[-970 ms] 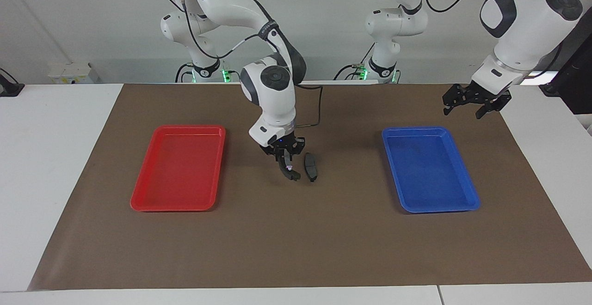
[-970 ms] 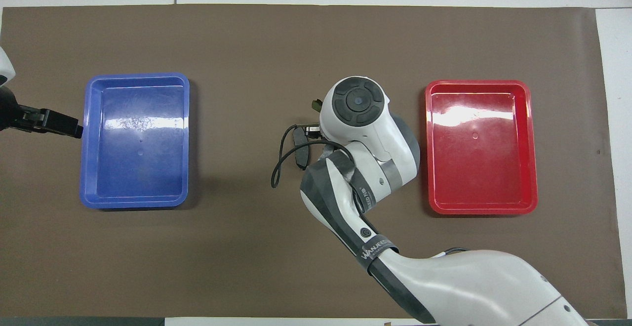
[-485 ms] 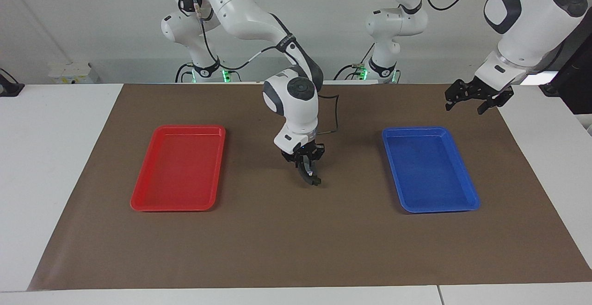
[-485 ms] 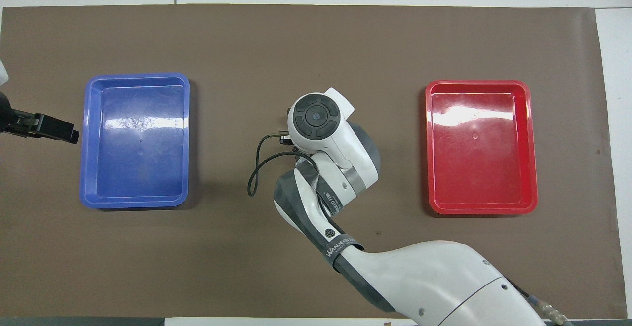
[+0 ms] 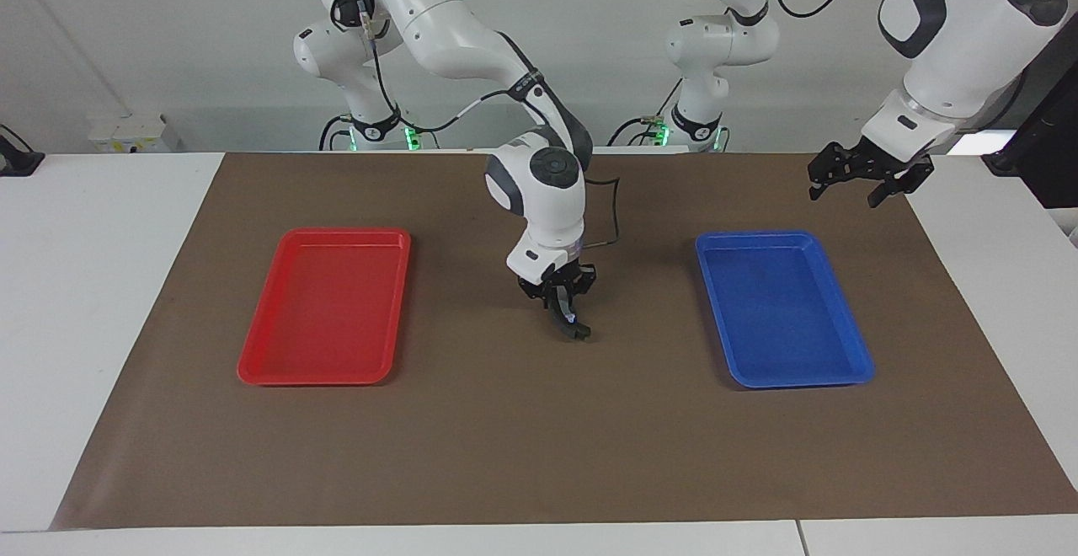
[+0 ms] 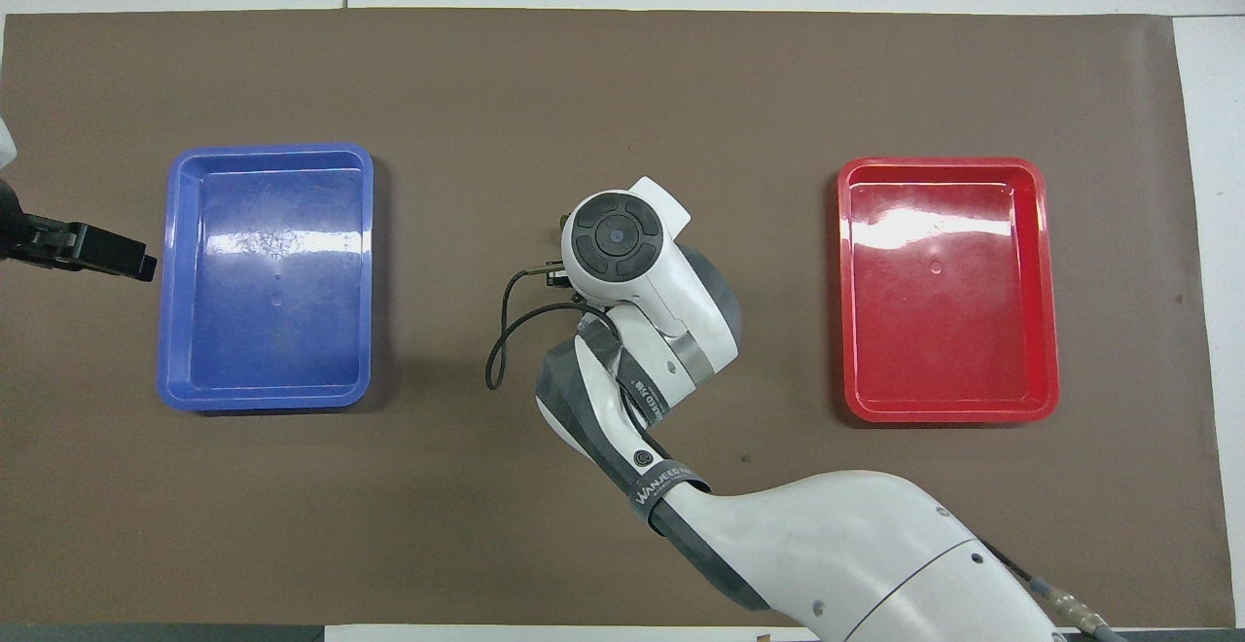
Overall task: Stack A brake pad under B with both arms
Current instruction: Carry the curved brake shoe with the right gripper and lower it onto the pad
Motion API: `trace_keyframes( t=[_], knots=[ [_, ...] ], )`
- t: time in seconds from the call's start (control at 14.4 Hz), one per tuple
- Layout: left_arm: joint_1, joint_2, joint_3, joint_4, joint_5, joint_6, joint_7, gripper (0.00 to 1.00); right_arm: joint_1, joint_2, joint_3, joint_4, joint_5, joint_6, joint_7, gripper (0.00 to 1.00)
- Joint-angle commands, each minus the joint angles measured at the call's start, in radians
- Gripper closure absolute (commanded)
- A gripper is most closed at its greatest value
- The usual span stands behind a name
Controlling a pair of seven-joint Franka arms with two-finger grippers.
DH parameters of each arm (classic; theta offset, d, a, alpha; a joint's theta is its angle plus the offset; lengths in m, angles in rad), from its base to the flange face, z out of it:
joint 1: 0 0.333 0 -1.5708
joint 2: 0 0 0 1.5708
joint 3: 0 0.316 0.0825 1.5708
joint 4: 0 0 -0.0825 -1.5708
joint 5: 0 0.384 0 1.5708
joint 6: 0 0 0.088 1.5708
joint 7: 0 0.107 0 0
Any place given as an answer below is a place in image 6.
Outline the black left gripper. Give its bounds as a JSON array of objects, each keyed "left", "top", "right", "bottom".
[{"left": 0, "top": 179, "right": 159, "bottom": 284}]

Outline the blue plastic tray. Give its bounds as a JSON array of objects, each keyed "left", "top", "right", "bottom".
[{"left": 158, "top": 143, "right": 375, "bottom": 413}]

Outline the brown table mat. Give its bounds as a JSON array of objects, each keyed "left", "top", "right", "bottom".
[{"left": 0, "top": 8, "right": 1236, "bottom": 628}]

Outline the black printed velcro strap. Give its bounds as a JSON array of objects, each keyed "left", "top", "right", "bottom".
[
  {"left": 628, "top": 460, "right": 717, "bottom": 537},
  {"left": 617, "top": 368, "right": 675, "bottom": 430}
]

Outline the red plastic tray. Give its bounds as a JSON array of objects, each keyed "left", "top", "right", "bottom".
[{"left": 837, "top": 157, "right": 1060, "bottom": 424}]

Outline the gray cable with metal connector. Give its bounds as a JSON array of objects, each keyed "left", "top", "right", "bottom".
[{"left": 980, "top": 538, "right": 1131, "bottom": 642}]

